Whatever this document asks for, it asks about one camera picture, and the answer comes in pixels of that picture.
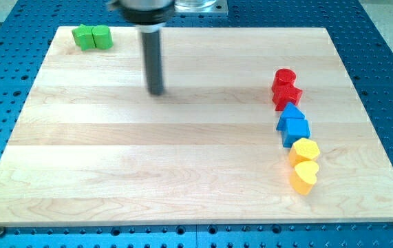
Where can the green cylinder block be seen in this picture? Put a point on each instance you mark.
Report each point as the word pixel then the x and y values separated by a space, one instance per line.
pixel 102 37

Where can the blue cube block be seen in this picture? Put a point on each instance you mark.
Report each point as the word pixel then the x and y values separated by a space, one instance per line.
pixel 294 130

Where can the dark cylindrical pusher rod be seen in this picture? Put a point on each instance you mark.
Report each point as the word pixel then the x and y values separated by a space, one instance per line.
pixel 151 48

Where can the blue triangle block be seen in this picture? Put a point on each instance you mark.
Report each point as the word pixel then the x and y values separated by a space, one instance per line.
pixel 290 111

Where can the light wooden board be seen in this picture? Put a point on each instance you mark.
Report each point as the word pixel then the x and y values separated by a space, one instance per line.
pixel 91 147

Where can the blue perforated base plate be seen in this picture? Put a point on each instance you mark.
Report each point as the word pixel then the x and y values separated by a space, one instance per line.
pixel 26 33

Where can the red cylinder block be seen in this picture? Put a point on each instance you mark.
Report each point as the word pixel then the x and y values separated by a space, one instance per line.
pixel 283 77

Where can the yellow hexagon block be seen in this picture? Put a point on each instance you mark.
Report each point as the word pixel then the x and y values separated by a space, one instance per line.
pixel 303 150

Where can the yellow heart block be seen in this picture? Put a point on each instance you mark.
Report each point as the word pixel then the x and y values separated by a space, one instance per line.
pixel 304 177

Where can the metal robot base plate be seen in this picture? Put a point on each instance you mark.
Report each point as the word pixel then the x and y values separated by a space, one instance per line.
pixel 201 6

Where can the green star block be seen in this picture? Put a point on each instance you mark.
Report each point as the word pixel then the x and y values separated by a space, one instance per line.
pixel 83 37

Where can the red star block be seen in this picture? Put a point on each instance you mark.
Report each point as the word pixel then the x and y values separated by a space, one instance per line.
pixel 283 95

